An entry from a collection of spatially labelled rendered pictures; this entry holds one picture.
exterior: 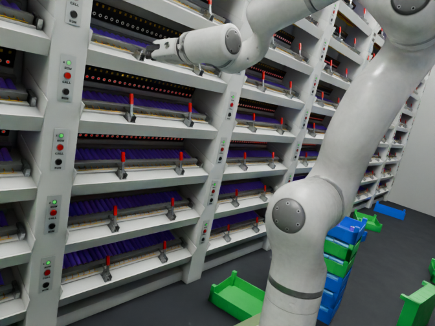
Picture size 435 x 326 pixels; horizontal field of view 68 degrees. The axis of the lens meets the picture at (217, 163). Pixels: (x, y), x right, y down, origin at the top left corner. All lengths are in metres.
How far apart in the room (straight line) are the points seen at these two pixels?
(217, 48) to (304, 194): 0.41
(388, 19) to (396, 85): 0.12
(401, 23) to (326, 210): 0.32
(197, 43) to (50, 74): 0.39
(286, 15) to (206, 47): 0.21
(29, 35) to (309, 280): 0.85
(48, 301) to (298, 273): 0.83
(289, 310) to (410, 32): 0.55
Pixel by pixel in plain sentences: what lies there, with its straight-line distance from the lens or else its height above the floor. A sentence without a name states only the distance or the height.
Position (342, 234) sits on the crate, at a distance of 1.53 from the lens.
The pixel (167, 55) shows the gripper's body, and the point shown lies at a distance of 0.93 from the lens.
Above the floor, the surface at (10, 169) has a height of 0.59.
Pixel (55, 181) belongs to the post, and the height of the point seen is 0.57.
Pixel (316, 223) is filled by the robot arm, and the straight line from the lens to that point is 0.60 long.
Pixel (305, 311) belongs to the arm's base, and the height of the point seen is 0.51.
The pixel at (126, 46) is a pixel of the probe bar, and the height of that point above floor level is 0.99.
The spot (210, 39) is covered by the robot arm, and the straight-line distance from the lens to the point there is 0.82.
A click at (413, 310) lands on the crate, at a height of 0.17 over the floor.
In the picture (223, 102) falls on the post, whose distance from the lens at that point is 1.38.
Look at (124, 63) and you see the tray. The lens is 1.07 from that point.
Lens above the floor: 0.91
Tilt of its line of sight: 12 degrees down
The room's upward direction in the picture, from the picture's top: 12 degrees clockwise
